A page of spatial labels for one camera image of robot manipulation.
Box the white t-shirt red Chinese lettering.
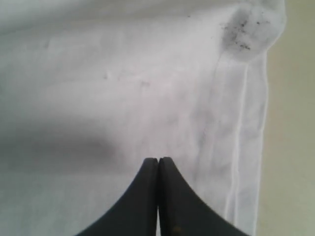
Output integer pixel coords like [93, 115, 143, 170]
[0, 0, 286, 236]

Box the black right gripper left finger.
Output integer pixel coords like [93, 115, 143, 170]
[78, 158, 158, 236]

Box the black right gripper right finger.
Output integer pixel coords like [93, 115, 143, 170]
[157, 157, 246, 236]

